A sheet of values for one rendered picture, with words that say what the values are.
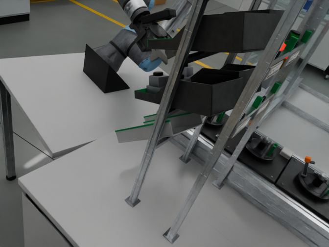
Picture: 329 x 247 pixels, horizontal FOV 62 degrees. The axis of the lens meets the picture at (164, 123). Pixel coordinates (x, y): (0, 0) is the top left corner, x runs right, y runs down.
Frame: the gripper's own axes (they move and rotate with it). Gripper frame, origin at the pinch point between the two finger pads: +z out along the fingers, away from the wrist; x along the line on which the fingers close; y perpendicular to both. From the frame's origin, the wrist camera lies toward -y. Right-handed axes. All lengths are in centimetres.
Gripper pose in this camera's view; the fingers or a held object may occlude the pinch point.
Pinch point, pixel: (174, 59)
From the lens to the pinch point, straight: 93.4
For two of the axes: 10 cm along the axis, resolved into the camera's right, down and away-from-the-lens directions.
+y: -6.2, 4.7, 6.3
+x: -5.8, 2.6, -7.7
